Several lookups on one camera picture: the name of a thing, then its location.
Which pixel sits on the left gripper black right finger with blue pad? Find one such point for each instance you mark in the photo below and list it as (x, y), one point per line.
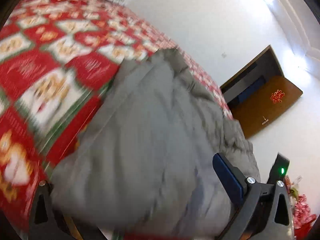
(262, 210)

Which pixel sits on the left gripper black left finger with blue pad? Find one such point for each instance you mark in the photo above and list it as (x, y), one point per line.
(47, 222)

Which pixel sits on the grey puffer jacket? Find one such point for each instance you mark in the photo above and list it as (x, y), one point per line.
(144, 163)

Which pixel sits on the red clothes pile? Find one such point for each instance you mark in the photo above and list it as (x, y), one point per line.
(303, 219)

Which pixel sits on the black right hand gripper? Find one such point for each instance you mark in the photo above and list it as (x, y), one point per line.
(279, 169)

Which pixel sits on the brown wooden door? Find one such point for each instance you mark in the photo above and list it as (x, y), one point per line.
(250, 112)

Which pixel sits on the red double happiness sticker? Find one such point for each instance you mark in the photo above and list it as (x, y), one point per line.
(277, 96)

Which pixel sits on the red checkered teddy bedspread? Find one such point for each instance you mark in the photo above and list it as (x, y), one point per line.
(58, 60)

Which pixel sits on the dark wooden door frame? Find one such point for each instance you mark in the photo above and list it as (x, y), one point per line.
(251, 77)

